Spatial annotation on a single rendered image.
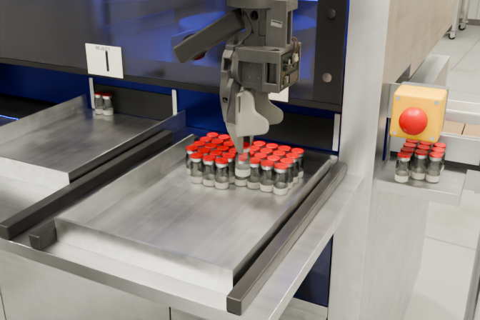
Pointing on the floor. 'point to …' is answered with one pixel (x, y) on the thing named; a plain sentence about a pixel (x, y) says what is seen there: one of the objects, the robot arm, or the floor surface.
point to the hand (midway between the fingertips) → (240, 140)
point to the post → (363, 128)
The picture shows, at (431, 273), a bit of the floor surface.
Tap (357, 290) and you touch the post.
